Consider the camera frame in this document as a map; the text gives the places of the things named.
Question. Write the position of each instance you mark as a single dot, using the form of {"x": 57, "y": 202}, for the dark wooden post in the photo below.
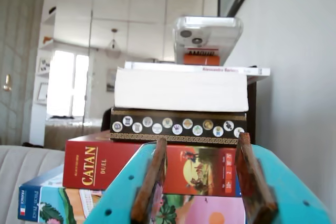
{"x": 251, "y": 113}

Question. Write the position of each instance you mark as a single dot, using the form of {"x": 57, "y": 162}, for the brass wall fixture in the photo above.
{"x": 7, "y": 82}

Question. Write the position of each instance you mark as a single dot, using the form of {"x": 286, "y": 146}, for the black box with coin print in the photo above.
{"x": 181, "y": 119}

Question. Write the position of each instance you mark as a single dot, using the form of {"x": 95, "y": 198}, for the bed with light cover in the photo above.
{"x": 71, "y": 132}

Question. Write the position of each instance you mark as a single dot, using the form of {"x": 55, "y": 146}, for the small orange book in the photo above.
{"x": 200, "y": 58}

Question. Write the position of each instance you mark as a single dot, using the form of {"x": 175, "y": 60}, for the thin white book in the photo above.
{"x": 183, "y": 67}

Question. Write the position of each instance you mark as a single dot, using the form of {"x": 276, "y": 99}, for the white shelf unit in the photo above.
{"x": 47, "y": 30}

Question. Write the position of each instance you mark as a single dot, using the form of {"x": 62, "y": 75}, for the red Catan game box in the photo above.
{"x": 92, "y": 166}

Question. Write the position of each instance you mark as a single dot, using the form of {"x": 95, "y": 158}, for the hanging pendant lamp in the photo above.
{"x": 113, "y": 47}

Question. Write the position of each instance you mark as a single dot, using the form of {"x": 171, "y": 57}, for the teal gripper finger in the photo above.
{"x": 118, "y": 197}
{"x": 286, "y": 195}

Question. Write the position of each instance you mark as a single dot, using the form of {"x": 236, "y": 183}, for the colourful puzzle box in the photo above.
{"x": 52, "y": 208}

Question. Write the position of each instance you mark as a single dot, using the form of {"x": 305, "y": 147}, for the thick white book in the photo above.
{"x": 181, "y": 90}

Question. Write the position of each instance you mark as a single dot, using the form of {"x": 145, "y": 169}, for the small framed picture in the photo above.
{"x": 110, "y": 80}
{"x": 44, "y": 65}
{"x": 42, "y": 93}

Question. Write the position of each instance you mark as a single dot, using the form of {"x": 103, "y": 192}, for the smartphone in clear case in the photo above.
{"x": 207, "y": 32}

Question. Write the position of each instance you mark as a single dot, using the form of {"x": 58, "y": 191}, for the bright window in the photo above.
{"x": 65, "y": 82}

